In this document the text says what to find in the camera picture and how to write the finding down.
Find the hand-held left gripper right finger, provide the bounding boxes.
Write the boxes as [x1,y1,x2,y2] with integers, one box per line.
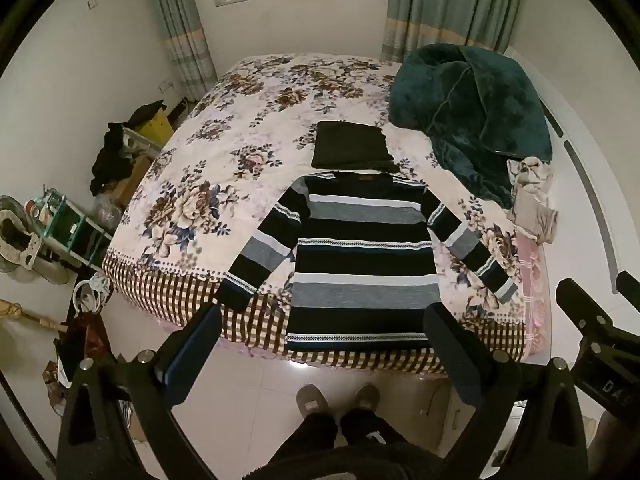
[423,304,586,480]

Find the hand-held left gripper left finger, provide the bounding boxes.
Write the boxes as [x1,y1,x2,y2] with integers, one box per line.
[57,303,224,480]

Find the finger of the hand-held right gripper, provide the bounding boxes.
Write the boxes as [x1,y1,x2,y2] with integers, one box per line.
[555,277,615,349]
[615,270,640,311]

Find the striped knit sweater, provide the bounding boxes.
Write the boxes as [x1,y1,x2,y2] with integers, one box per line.
[215,171,519,354]

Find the person's right forearm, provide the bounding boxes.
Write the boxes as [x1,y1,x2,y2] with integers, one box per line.
[588,408,622,480]

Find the pile of black clothes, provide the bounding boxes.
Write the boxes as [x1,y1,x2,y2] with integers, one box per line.
[90,122,139,197]

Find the pink bed sheet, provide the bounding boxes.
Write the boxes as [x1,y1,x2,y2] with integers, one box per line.
[517,239,547,332]

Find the person's right slipper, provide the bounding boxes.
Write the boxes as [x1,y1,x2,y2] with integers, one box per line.
[353,383,381,412]

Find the person's slipper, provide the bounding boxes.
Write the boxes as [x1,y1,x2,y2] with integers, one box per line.
[353,383,381,412]
[296,383,329,417]

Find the red bag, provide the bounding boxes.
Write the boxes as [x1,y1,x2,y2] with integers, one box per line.
[65,310,109,362]

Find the crumpled grey cloth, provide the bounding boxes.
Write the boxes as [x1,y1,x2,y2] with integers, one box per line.
[505,156,560,246]

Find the person's left slipper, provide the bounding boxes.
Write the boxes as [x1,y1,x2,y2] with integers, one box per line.
[296,383,329,417]

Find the white bed headboard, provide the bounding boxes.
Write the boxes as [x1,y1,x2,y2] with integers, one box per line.
[504,45,640,361]

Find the person's dark trouser legs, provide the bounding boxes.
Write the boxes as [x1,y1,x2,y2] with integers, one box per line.
[244,404,442,480]

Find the teal storage rack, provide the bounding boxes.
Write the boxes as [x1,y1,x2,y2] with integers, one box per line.
[30,186,114,269]

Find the cardboard box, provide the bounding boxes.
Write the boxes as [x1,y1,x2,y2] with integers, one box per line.
[112,152,154,211]

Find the floor fan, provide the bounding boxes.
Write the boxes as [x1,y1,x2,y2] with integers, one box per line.
[0,194,72,287]

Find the yellow box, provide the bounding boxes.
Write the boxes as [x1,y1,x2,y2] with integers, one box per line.
[137,109,176,147]

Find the folded dark cloth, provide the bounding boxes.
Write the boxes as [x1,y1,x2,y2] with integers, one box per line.
[311,120,399,171]

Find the floral bed blanket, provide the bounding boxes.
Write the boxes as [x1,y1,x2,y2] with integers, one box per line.
[102,52,531,374]

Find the dark green plush blanket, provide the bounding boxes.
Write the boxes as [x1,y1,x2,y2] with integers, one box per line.
[388,43,554,209]

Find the teal curtain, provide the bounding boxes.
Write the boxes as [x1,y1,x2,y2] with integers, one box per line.
[149,0,219,102]
[379,0,527,64]

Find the wooden broom handle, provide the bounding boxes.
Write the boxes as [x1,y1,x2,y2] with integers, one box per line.
[0,299,69,334]

